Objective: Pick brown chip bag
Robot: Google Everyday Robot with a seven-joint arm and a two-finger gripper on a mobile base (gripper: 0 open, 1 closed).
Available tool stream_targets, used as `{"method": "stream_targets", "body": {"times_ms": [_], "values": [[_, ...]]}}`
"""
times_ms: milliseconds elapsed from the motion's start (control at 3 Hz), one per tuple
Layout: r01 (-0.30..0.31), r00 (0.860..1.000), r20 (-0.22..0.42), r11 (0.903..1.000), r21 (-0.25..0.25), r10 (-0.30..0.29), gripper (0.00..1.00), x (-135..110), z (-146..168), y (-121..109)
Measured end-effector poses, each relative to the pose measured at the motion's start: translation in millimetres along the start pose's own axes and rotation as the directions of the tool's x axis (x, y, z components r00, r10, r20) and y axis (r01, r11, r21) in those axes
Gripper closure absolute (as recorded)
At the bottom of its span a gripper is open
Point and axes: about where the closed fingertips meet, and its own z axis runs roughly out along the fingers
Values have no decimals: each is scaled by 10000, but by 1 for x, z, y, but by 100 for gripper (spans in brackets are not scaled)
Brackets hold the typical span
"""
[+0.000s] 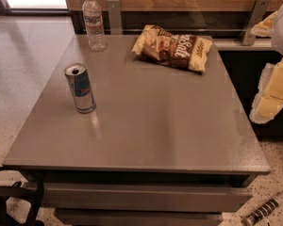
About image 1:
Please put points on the black chair frame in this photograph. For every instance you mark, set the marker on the black chair frame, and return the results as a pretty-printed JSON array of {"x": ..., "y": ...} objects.
[{"x": 33, "y": 197}]

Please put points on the clear plastic water bottle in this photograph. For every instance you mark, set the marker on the clear plastic water bottle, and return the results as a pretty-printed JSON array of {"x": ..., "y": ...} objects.
[{"x": 93, "y": 19}]

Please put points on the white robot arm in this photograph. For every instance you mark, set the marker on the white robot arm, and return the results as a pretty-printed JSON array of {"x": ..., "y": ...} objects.
[{"x": 277, "y": 32}]

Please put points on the metal wall bracket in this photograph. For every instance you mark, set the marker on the metal wall bracket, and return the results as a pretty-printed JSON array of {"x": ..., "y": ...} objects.
[
  {"x": 255, "y": 16},
  {"x": 115, "y": 17}
]

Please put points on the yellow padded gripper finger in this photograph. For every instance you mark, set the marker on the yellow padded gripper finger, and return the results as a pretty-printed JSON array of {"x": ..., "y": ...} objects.
[
  {"x": 269, "y": 100},
  {"x": 264, "y": 28}
]

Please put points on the silver blue energy drink can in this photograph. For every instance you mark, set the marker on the silver blue energy drink can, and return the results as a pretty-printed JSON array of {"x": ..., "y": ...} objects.
[{"x": 80, "y": 87}]

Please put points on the brown yellow chip bag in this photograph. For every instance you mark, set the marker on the brown yellow chip bag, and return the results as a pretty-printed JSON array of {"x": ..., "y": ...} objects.
[{"x": 187, "y": 52}]

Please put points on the striped tube on floor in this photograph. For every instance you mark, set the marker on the striped tube on floor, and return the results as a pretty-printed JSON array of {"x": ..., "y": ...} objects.
[{"x": 262, "y": 212}]

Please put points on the grey metal table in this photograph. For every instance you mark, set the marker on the grey metal table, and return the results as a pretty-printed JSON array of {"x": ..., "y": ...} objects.
[{"x": 163, "y": 147}]

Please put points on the right metal wall bracket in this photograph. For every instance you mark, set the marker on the right metal wall bracket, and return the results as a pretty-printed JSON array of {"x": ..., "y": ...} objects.
[{"x": 255, "y": 16}]

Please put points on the left metal wall bracket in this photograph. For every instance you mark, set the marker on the left metal wall bracket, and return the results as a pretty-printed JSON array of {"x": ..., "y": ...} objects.
[{"x": 115, "y": 17}]

